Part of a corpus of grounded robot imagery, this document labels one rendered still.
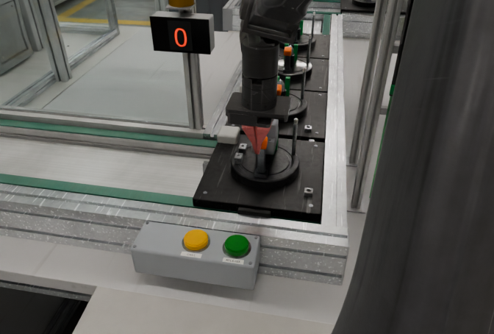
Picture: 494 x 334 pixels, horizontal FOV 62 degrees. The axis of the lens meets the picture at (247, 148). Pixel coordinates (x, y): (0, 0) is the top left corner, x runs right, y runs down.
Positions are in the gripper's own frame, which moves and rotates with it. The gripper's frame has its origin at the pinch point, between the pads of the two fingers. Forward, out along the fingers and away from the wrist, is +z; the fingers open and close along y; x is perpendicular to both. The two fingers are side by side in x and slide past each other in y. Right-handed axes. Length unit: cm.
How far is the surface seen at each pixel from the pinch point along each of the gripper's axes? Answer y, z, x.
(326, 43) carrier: -11, 10, -84
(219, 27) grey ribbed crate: 56, 42, -192
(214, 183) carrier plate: 8.6, 9.9, -0.8
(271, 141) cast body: -1.9, 1.4, -4.8
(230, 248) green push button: 1.8, 9.7, 15.1
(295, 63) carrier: -2, 8, -59
